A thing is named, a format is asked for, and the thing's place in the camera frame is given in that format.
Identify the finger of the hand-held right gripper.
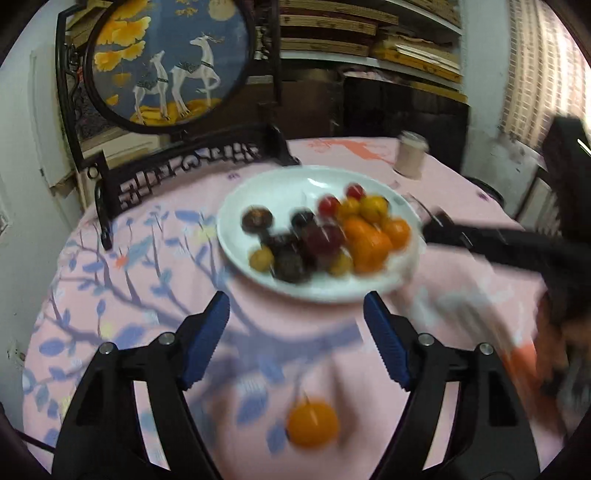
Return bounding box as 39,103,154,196
421,209,555,280

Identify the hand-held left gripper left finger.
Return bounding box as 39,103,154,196
51,291,230,480

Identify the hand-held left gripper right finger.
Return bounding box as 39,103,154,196
363,292,541,480

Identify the dark brown round fruit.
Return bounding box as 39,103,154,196
290,208,317,230
241,206,274,234
270,244,308,283

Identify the white oval plate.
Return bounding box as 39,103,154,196
216,166,423,304

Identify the small mandarin orange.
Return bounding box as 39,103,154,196
382,218,411,250

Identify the pink printed tablecloth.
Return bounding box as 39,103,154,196
21,136,568,480

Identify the beige jar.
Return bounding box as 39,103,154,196
394,130,430,180

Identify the dark red plum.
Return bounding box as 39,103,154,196
302,224,346,257

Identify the dark wooden cabinet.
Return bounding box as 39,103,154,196
277,69,469,174

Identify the shelf of stacked boxes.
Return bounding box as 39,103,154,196
277,0,465,90

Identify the round deer table screen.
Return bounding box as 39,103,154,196
55,0,303,252

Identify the black cable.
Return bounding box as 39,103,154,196
18,434,58,455

